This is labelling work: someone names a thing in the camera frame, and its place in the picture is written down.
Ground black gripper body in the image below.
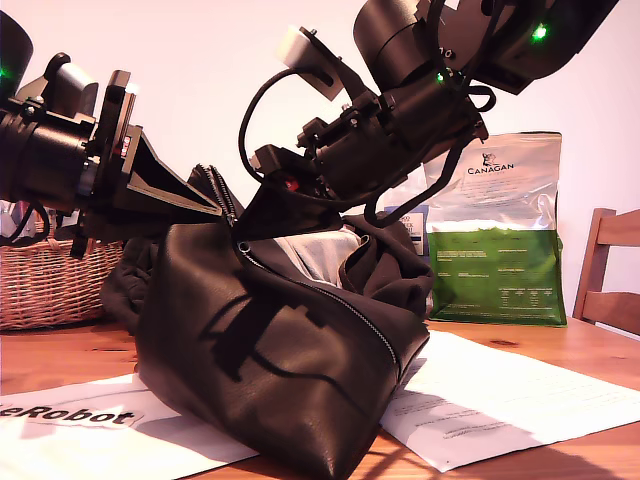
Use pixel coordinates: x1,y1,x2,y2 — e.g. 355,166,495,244
32,69,141,260
249,92,402,202

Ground black leather zip bag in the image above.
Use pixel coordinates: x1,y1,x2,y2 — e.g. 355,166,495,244
134,163,432,480

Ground green silver pet food bag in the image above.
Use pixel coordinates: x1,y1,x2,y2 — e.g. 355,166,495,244
421,131,569,329

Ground large clear water bottle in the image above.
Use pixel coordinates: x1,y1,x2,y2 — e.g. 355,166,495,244
382,159,431,259

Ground wicker basket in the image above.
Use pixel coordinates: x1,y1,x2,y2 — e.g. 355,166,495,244
0,199,126,332

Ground dark brown grey-lined hoodie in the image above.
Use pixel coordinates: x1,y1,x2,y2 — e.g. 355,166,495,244
99,212,435,334

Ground white LeRobot text sticker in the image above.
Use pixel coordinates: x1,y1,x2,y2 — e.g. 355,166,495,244
0,403,137,441

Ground wooden chair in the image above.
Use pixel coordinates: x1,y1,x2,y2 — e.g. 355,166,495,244
572,207,640,337

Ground white printed paper sheet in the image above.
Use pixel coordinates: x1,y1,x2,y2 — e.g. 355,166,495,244
377,327,640,474

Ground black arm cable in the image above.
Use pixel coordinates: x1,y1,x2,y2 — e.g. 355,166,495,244
0,199,52,250

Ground thin black camera cable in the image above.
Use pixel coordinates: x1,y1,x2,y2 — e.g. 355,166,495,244
238,67,301,187

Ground arm wrist camera box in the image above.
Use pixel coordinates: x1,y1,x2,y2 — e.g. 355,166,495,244
12,51,100,126
274,23,384,116

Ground thick black sleeved cable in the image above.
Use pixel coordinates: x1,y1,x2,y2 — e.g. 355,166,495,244
362,64,499,230

